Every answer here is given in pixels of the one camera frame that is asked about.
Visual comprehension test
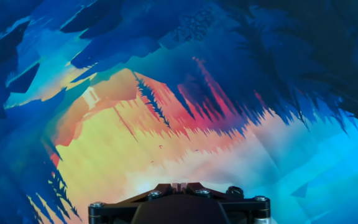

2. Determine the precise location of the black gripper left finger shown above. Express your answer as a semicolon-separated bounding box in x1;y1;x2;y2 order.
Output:
88;182;180;224

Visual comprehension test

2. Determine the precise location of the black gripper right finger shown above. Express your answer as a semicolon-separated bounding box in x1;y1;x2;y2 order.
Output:
179;182;272;224

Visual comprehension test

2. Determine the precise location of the colourful forest landscape cloth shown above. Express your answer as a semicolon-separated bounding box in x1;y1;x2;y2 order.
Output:
0;0;358;224

